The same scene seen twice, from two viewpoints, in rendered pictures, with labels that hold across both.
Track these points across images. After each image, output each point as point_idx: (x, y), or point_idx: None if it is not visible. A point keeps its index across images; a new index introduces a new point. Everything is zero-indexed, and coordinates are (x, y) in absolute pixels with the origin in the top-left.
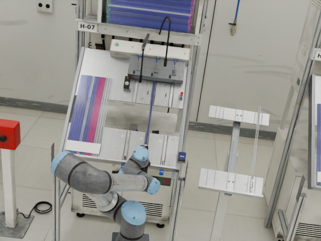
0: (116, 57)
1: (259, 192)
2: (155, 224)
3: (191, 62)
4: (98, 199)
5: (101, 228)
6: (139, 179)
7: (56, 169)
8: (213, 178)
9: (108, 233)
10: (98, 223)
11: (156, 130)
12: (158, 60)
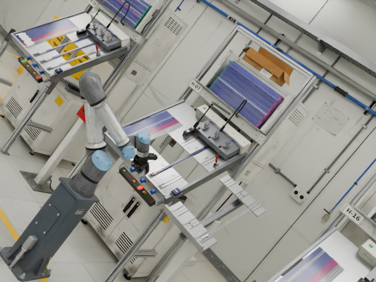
0: (198, 118)
1: (203, 247)
2: (123, 273)
3: (245, 154)
4: (89, 130)
5: (86, 237)
6: (123, 132)
7: (82, 75)
8: (181, 213)
9: (85, 241)
10: (88, 234)
11: (185, 196)
12: (222, 134)
